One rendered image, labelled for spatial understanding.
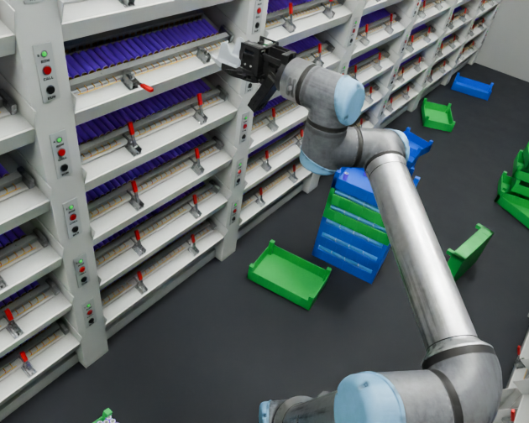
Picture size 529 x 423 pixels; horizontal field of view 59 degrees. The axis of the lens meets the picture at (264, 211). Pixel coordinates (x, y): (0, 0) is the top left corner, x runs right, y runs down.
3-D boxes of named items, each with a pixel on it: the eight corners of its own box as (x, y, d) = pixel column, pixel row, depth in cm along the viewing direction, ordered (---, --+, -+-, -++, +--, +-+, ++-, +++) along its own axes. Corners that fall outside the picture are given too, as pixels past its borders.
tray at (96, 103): (238, 63, 148) (250, 39, 141) (72, 127, 109) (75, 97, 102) (196, 22, 151) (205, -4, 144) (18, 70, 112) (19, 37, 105)
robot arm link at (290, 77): (314, 97, 106) (290, 111, 99) (296, 90, 108) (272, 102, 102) (322, 59, 100) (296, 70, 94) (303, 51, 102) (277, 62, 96)
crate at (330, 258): (385, 258, 222) (390, 246, 217) (371, 284, 208) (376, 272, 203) (328, 231, 231) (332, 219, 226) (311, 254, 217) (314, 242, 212)
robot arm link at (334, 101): (340, 135, 95) (352, 88, 89) (290, 112, 100) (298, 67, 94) (361, 122, 101) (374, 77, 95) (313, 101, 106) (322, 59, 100)
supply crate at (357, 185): (414, 192, 196) (421, 177, 191) (400, 217, 182) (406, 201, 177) (348, 164, 205) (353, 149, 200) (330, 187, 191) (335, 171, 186)
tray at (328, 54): (335, 67, 207) (352, 42, 197) (250, 110, 167) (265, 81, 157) (303, 38, 210) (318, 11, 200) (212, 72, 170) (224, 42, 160)
